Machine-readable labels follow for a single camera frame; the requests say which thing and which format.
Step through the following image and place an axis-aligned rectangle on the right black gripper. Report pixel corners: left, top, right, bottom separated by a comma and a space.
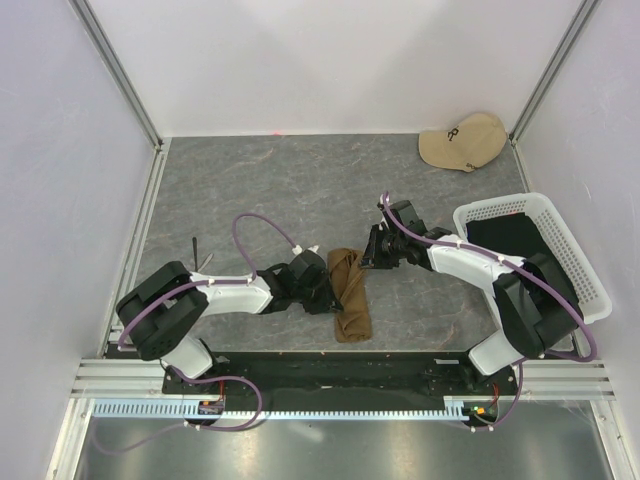
359, 224, 405, 269

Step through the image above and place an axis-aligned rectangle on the brown cloth napkin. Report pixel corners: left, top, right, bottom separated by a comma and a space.
328, 248, 373, 343

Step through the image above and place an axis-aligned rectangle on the silver fork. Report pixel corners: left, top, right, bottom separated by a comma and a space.
200, 253, 214, 268

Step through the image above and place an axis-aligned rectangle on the black spoon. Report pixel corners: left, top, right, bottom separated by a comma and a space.
192, 236, 199, 272

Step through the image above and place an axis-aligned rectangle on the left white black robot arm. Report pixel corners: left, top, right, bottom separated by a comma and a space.
116, 251, 343, 393

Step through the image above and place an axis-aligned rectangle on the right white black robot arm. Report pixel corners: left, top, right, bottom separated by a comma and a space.
361, 220, 585, 394

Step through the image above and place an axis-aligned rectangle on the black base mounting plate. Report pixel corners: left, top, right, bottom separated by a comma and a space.
162, 350, 521, 401

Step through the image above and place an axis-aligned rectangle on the black cloth in basket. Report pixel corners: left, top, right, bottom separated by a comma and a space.
466, 212, 578, 309

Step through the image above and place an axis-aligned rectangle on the beige baseball cap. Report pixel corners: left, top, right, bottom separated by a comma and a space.
418, 112, 508, 173

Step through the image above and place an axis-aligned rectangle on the white plastic basket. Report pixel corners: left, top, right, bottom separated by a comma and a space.
453, 193, 612, 324

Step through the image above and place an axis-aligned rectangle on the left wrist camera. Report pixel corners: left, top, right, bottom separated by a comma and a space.
289, 249, 327, 288

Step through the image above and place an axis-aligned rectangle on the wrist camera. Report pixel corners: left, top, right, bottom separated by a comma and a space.
378, 200, 427, 236
289, 249, 327, 288

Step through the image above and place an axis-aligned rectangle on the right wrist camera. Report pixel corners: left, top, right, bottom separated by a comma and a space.
378, 200, 427, 236

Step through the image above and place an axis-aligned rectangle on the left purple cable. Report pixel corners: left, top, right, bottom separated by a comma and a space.
92, 213, 301, 455

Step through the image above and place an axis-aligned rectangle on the purple cable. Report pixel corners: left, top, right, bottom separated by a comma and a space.
92, 213, 301, 455
379, 191, 599, 432

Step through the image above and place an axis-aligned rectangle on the light blue cable duct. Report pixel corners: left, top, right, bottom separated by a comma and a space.
92, 397, 497, 422

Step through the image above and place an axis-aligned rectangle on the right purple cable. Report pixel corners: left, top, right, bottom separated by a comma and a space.
379, 191, 599, 432

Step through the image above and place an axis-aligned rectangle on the front aluminium rail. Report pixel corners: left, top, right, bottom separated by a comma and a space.
71, 359, 615, 401

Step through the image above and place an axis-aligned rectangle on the right aluminium frame post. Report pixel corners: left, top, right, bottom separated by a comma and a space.
509, 0, 601, 146

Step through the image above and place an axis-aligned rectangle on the aluminium frame post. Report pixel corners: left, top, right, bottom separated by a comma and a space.
509, 0, 601, 146
69, 0, 164, 151

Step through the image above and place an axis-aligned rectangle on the left aluminium frame post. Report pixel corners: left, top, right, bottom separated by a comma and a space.
69, 0, 164, 151

